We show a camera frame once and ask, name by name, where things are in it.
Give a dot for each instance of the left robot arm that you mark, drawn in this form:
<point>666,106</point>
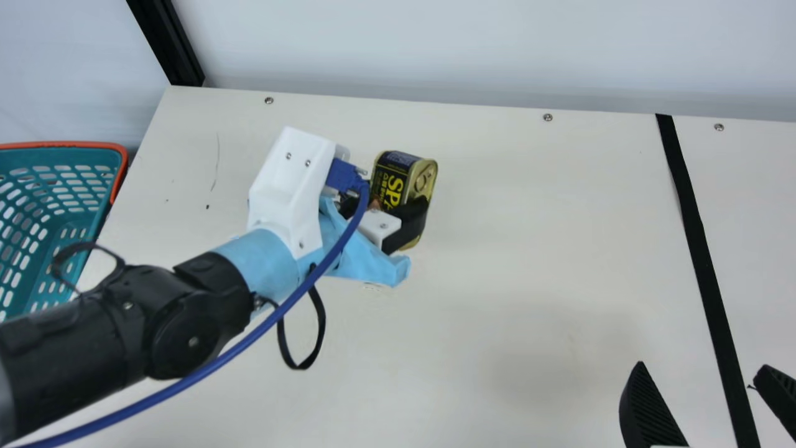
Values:
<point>93,342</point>

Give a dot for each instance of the black strip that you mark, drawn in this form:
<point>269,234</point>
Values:
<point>698,249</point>

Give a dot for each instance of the teal shopping basket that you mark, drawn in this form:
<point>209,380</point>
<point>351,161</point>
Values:
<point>37,158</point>

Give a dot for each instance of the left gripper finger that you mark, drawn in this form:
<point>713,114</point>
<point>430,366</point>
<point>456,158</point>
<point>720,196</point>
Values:
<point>407,227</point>

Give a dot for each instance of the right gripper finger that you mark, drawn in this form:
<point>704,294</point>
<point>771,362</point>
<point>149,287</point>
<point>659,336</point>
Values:
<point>780,392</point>
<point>650,417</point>

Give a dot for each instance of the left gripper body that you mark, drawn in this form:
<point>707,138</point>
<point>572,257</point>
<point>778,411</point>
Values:
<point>267,261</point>

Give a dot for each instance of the black post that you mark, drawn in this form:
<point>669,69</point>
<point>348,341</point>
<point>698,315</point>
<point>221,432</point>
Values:
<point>168,43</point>

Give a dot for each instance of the rectangular tin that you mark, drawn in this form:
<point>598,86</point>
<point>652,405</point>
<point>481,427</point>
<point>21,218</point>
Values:
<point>398,180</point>

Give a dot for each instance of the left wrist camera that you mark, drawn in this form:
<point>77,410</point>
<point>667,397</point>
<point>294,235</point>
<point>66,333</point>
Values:
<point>289,186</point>

